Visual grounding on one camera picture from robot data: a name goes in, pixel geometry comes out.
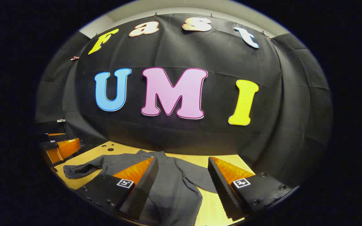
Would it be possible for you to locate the black backdrop cloth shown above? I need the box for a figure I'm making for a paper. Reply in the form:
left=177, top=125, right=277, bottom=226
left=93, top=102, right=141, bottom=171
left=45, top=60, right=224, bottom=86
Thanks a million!
left=35, top=13, right=334, bottom=189

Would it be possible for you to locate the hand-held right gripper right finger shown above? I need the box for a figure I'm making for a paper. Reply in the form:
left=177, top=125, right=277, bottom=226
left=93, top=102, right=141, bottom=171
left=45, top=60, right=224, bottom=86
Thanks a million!
left=207, top=156, right=293, bottom=221

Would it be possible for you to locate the grey collared shirt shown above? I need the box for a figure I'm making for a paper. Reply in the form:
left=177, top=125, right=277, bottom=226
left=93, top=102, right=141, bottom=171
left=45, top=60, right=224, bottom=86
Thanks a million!
left=63, top=149, right=218, bottom=226

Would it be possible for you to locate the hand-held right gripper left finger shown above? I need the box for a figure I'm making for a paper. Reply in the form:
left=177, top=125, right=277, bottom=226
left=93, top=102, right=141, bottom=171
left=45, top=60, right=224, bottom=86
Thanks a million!
left=75, top=156, right=159, bottom=221

